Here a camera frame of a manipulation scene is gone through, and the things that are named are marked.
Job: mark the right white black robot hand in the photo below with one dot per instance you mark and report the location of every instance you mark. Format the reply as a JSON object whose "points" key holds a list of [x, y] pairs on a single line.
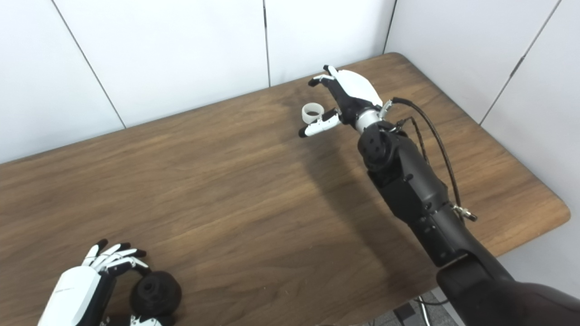
{"points": [[355, 88]]}

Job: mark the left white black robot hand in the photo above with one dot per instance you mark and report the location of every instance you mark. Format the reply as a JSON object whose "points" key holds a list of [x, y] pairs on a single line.
{"points": [[72, 294]]}

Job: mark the round black gear part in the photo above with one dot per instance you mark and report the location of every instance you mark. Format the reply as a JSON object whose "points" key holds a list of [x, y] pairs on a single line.
{"points": [[156, 294]]}

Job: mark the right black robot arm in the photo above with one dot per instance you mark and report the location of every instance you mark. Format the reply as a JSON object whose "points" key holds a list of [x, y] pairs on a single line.
{"points": [[408, 181]]}

